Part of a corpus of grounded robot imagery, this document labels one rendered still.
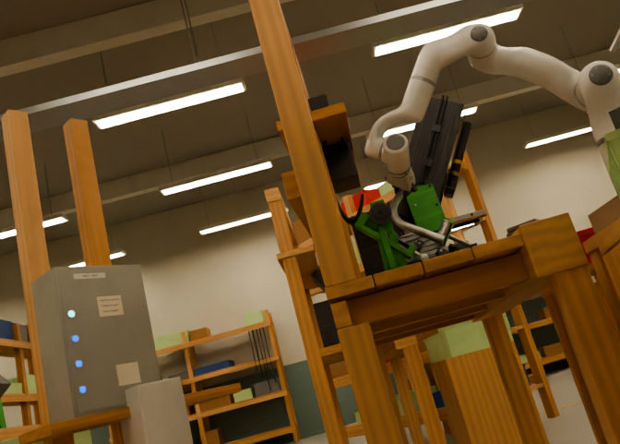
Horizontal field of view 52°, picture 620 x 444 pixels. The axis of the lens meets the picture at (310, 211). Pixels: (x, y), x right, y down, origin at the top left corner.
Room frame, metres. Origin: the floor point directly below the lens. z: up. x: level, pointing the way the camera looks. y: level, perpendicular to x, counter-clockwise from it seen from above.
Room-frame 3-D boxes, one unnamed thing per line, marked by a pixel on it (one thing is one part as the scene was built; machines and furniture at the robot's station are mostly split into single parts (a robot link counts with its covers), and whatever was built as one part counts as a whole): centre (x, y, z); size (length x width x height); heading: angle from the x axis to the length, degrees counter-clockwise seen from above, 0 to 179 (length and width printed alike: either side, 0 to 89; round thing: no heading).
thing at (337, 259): (2.48, -0.08, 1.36); 1.49 x 0.09 x 0.97; 176
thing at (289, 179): (2.49, -0.01, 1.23); 1.30 x 0.05 x 0.09; 176
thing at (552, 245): (2.45, -0.66, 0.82); 1.50 x 0.14 x 0.15; 176
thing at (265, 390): (10.94, 2.75, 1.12); 3.22 x 0.55 x 2.23; 91
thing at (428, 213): (2.39, -0.43, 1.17); 0.13 x 0.12 x 0.20; 176
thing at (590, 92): (1.83, -0.96, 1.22); 0.19 x 0.12 x 0.24; 165
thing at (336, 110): (2.48, -0.12, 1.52); 0.90 x 0.25 x 0.04; 176
